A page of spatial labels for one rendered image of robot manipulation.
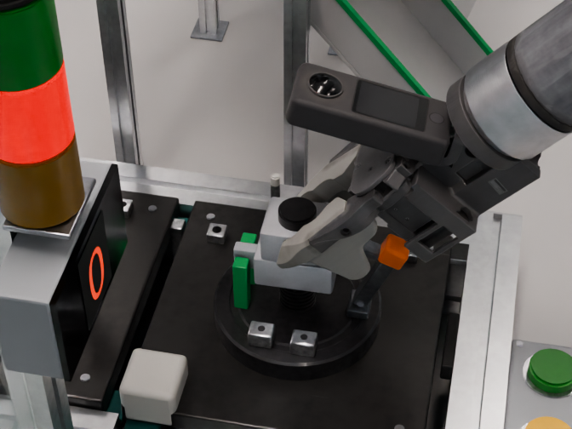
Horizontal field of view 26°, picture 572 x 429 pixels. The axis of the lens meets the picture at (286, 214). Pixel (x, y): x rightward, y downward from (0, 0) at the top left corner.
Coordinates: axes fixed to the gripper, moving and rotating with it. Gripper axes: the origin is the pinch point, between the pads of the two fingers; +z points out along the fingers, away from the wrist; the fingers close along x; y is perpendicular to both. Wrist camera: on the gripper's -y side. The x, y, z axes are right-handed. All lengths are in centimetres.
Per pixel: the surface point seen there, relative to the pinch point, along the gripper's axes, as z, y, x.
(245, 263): 4.6, -0.4, -1.4
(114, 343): 16.6, -3.7, -6.1
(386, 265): -3.6, 7.4, -0.6
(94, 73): 37, -10, 42
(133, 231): 18.0, -5.3, 6.9
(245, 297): 7.3, 1.9, -2.0
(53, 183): -10.8, -21.4, -20.6
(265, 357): 6.7, 4.9, -6.6
